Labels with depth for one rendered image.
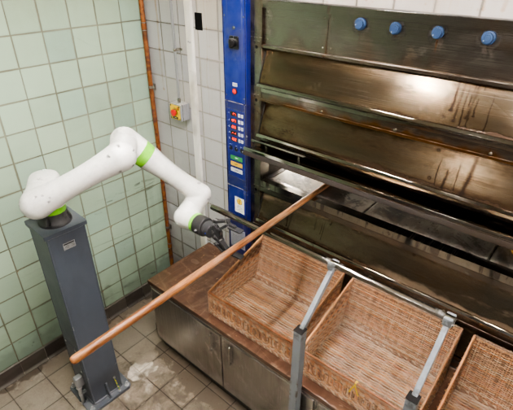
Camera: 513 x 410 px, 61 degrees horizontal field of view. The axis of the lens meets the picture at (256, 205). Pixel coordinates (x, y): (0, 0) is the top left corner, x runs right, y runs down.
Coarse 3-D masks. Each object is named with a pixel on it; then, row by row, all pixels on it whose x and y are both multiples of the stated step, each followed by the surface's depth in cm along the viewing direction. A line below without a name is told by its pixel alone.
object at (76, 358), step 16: (320, 192) 228; (288, 208) 210; (272, 224) 200; (240, 240) 188; (224, 256) 178; (176, 288) 161; (160, 304) 157; (128, 320) 147; (112, 336) 143; (80, 352) 135
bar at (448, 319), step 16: (288, 240) 193; (320, 256) 183; (352, 272) 175; (320, 288) 180; (384, 288) 167; (416, 304) 160; (304, 320) 178; (448, 320) 152; (304, 336) 177; (304, 352) 183; (432, 352) 153; (416, 384) 152; (416, 400) 149
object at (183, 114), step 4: (176, 100) 260; (172, 104) 256; (176, 104) 254; (180, 104) 254; (184, 104) 254; (188, 104) 256; (172, 108) 257; (176, 108) 255; (180, 108) 253; (184, 108) 255; (188, 108) 257; (180, 112) 254; (184, 112) 256; (188, 112) 258; (172, 116) 260; (176, 116) 258; (180, 116) 255; (184, 116) 257; (188, 116) 260; (180, 120) 257; (184, 120) 258
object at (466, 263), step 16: (288, 192) 232; (304, 192) 230; (320, 208) 222; (336, 208) 216; (368, 224) 206; (384, 224) 204; (400, 240) 198; (416, 240) 193; (432, 240) 193; (448, 256) 185; (464, 256) 182; (480, 272) 178; (496, 272) 174; (512, 272) 174
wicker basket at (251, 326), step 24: (264, 240) 253; (240, 264) 246; (264, 264) 256; (288, 264) 245; (312, 264) 236; (216, 288) 233; (240, 288) 252; (264, 288) 252; (312, 288) 238; (336, 288) 223; (216, 312) 232; (240, 312) 217; (264, 312) 235; (288, 312) 236; (264, 336) 212; (288, 336) 221; (288, 360) 207
